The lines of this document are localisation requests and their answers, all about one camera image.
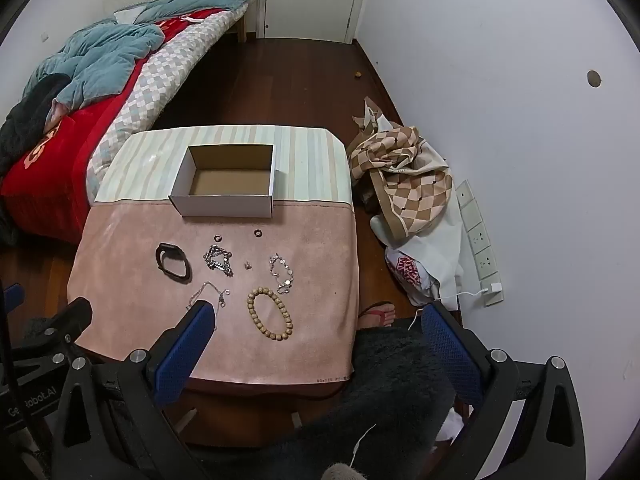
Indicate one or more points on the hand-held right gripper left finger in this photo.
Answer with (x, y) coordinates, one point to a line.
(187, 347)

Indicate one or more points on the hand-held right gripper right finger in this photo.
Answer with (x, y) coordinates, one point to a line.
(450, 350)

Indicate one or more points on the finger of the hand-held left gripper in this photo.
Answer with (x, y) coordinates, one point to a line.
(75, 315)
(12, 294)

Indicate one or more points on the black wristband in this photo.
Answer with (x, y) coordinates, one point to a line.
(159, 256)

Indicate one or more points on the white cardboard box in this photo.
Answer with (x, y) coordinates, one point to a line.
(220, 206)

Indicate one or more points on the person's dark fleece-clad leg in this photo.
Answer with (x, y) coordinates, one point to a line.
(380, 385)

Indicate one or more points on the person's foot in red sandal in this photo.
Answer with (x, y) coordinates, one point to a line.
(377, 314)

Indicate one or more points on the white bag with red print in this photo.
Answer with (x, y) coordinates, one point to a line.
(430, 260)

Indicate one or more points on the white power strip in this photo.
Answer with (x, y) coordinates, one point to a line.
(475, 235)

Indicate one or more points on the bed with red blanket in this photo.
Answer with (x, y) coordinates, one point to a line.
(65, 150)

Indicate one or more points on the dark fuzzy garment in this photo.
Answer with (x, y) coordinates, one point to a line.
(25, 115)

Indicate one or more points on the brown checkered cloth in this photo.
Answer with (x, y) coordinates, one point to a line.
(400, 160)

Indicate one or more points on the blue quilt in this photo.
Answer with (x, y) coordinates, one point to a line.
(100, 60)

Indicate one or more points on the checkered bed sheet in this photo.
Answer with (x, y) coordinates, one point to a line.
(165, 80)

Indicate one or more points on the wooden bed frame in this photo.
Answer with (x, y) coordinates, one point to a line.
(248, 20)

